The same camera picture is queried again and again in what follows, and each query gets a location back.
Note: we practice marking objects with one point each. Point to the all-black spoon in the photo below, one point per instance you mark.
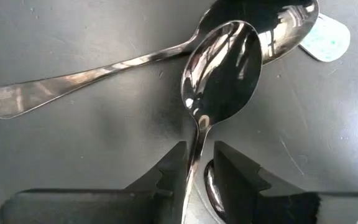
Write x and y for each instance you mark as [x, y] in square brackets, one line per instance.
[222, 77]
[73, 81]

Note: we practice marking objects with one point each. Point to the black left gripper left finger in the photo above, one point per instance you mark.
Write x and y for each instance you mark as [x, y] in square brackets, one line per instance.
[89, 208]

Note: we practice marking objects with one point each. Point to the black table mat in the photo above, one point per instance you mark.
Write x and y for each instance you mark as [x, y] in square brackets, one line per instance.
[73, 155]

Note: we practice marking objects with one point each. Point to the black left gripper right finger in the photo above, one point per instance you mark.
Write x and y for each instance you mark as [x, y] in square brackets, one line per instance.
[259, 208]

